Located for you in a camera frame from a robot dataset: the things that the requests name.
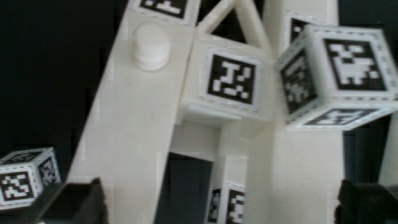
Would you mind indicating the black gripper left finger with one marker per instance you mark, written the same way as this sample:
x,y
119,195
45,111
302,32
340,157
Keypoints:
x,y
70,204

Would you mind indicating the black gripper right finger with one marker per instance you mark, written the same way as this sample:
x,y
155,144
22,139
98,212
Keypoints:
x,y
368,204

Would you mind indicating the white tagged cube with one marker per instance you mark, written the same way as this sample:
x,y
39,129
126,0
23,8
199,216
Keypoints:
x,y
338,78
29,172

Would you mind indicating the white chair back part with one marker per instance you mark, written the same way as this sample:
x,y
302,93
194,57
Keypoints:
x,y
189,75

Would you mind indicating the white tagged chair leg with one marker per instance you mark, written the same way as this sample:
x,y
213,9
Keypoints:
x,y
226,199

